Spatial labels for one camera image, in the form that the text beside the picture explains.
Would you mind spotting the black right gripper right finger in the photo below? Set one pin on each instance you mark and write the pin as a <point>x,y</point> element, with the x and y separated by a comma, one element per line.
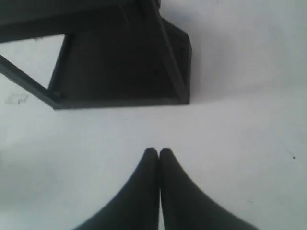
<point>185,206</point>

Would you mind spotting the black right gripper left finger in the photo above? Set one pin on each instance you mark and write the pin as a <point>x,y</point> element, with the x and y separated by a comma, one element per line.
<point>136,205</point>

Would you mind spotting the black metal shelf rack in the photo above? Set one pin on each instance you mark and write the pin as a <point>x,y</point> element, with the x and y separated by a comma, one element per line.
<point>115,53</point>

